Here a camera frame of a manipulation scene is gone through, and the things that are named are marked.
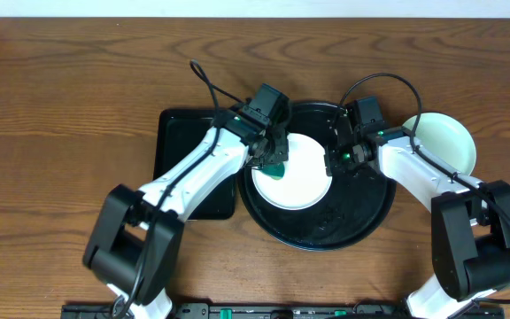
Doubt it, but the green scrubbing sponge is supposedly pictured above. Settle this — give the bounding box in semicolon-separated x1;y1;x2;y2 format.
260;162;286;180

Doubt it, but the white plate top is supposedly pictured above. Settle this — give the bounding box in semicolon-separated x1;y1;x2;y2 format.
251;133;332;210

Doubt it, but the mint plate bottom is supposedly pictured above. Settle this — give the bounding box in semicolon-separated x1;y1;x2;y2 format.
415;113;476;175

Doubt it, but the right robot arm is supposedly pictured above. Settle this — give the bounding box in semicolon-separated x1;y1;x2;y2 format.
326;115;510;318

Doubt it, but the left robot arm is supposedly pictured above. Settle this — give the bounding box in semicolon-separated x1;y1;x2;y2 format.
82;111;291;318

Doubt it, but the black round tray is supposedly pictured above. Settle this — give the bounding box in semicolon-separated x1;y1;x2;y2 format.
238;101;396;251

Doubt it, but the black rectangular water tray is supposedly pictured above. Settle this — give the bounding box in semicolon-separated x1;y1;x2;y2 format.
153;108;236;220

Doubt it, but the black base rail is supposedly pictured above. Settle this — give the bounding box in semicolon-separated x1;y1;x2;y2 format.
59;303;506;319

